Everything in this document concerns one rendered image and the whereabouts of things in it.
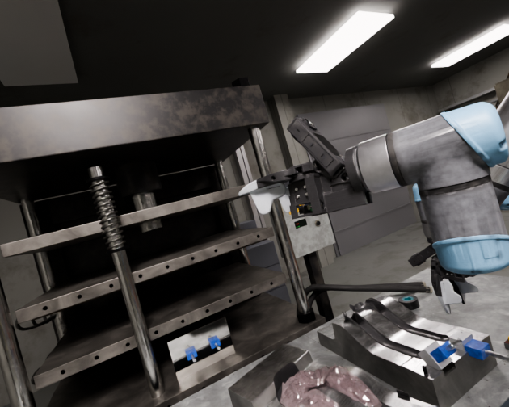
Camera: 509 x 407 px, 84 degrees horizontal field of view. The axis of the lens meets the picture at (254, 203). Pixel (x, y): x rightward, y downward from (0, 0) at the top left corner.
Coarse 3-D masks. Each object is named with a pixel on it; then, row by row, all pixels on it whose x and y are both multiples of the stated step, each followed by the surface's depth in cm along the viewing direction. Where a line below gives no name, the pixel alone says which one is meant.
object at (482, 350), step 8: (456, 336) 80; (464, 336) 79; (472, 336) 79; (464, 344) 77; (472, 344) 77; (480, 344) 76; (488, 344) 75; (472, 352) 76; (480, 352) 74; (488, 352) 73; (504, 360) 70
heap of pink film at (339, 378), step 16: (336, 368) 78; (288, 384) 83; (304, 384) 80; (320, 384) 79; (336, 384) 76; (352, 384) 74; (288, 400) 77; (304, 400) 74; (320, 400) 70; (368, 400) 71
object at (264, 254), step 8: (240, 224) 362; (248, 224) 365; (256, 224) 368; (248, 248) 324; (256, 248) 322; (264, 248) 325; (272, 248) 328; (256, 256) 321; (264, 256) 324; (272, 256) 327; (256, 264) 320; (264, 264) 323; (272, 264) 326; (272, 288) 324; (280, 288) 327; (280, 296) 326; (288, 296) 330
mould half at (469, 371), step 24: (360, 312) 105; (408, 312) 103; (336, 336) 104; (360, 336) 95; (408, 336) 91; (480, 336) 81; (360, 360) 94; (384, 360) 84; (408, 360) 80; (456, 360) 74; (480, 360) 78; (408, 384) 78; (432, 384) 70; (456, 384) 73
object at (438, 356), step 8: (432, 344) 76; (448, 344) 73; (456, 344) 69; (424, 352) 76; (432, 352) 74; (440, 352) 71; (448, 352) 71; (424, 360) 76; (432, 360) 74; (440, 360) 72; (448, 360) 74; (440, 368) 72
